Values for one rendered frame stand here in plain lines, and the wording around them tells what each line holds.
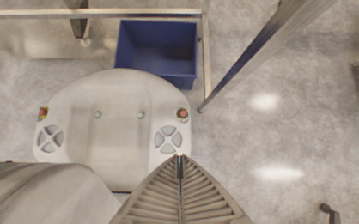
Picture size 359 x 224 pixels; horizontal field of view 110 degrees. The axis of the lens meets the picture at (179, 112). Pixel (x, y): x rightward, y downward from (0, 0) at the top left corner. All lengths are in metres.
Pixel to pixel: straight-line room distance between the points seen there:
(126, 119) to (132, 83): 0.14
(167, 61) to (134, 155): 0.63
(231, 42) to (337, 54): 0.75
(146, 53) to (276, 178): 1.11
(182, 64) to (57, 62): 0.84
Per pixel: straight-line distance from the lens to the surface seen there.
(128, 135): 0.54
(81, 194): 0.21
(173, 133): 0.45
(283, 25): 0.22
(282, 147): 1.03
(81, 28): 1.13
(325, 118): 1.24
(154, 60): 0.94
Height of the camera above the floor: 0.80
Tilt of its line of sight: 81 degrees down
